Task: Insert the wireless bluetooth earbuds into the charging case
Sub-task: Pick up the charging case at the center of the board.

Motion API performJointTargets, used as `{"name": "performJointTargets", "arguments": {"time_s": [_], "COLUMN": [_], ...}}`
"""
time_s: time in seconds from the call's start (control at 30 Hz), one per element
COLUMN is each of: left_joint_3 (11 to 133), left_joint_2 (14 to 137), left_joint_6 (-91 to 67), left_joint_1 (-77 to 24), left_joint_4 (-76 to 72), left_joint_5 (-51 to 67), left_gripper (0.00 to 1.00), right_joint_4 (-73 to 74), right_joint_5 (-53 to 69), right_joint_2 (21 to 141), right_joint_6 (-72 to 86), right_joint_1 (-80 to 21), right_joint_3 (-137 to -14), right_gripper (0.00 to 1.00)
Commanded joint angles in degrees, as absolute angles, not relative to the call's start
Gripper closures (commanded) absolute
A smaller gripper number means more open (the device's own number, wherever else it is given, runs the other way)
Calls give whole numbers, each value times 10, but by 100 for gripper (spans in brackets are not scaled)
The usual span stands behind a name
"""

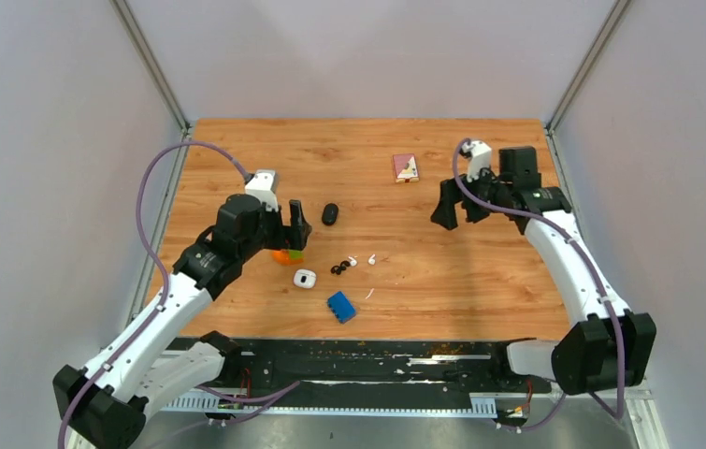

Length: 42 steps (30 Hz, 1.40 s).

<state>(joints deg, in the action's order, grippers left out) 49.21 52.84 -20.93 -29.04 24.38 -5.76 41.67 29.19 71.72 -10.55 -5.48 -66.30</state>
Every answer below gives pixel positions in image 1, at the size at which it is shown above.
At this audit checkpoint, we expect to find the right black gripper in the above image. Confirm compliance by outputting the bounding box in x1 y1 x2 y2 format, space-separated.
431 163 511 230

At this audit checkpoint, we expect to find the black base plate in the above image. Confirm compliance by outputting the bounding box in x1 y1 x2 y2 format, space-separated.
209 338 552 411

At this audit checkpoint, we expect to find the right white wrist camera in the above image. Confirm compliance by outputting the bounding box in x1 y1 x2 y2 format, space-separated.
458 139 492 182

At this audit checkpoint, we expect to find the black earbuds pair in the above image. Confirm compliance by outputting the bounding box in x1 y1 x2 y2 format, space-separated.
330 260 352 275

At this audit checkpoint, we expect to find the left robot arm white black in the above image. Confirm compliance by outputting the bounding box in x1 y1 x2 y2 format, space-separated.
53 194 311 448

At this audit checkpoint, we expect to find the blue toy brick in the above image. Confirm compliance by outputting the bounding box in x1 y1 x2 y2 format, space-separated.
326 291 357 324

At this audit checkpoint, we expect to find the orange green toy block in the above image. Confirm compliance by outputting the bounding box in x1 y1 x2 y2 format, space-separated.
271 250 304 266

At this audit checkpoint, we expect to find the red white card box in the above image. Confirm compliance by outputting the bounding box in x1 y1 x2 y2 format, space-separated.
392 153 420 183

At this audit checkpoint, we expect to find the white earbud charging case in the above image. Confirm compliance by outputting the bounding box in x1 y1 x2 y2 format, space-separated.
293 268 317 289

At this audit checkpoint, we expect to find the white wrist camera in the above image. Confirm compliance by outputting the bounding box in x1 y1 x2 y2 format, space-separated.
458 139 492 182
245 169 279 211

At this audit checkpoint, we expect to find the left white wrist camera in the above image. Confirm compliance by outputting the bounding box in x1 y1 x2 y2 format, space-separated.
245 169 279 211

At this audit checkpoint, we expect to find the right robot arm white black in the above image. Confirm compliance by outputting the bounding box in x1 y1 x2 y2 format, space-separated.
431 138 657 395

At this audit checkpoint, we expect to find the black earbud case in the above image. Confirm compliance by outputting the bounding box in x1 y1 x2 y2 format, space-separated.
321 203 339 226

